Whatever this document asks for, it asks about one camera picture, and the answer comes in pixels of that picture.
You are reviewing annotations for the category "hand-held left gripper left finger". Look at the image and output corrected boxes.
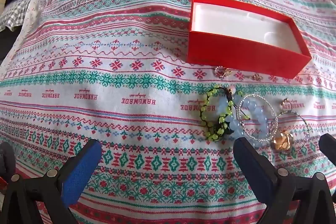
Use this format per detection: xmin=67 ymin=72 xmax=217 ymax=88
xmin=4 ymin=139 xmax=103 ymax=224

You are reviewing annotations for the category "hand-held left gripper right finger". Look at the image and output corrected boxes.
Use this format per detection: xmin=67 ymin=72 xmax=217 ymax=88
xmin=233 ymin=137 xmax=336 ymax=224

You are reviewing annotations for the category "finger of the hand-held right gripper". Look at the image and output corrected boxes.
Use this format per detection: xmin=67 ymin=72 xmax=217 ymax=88
xmin=318 ymin=133 xmax=336 ymax=162

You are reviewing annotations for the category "thin silver bangle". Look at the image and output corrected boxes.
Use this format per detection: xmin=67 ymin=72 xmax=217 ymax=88
xmin=274 ymin=111 xmax=310 ymax=153

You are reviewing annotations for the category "gold ring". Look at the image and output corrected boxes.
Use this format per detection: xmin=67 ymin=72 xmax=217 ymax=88
xmin=272 ymin=131 xmax=293 ymax=152

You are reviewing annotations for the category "light blue bead bracelet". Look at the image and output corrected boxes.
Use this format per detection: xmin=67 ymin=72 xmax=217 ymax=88
xmin=217 ymin=94 xmax=271 ymax=148

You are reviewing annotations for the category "green bead bracelet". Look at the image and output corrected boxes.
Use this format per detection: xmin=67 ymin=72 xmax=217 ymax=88
xmin=199 ymin=84 xmax=251 ymax=143

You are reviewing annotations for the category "crystal bangle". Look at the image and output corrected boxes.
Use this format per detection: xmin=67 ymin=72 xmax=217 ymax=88
xmin=238 ymin=94 xmax=279 ymax=142

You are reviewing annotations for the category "red jewelry box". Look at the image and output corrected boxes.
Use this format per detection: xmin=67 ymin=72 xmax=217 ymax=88
xmin=187 ymin=0 xmax=312 ymax=80

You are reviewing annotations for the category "patterned knit-print blanket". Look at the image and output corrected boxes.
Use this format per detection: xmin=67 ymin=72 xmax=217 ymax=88
xmin=0 ymin=0 xmax=336 ymax=224

